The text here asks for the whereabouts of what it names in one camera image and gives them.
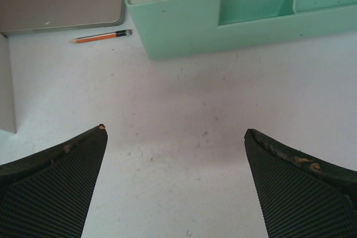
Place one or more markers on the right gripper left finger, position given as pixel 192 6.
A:
pixel 48 194

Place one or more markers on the mint green desk organizer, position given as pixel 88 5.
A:
pixel 177 28

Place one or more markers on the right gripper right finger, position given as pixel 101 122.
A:
pixel 300 195

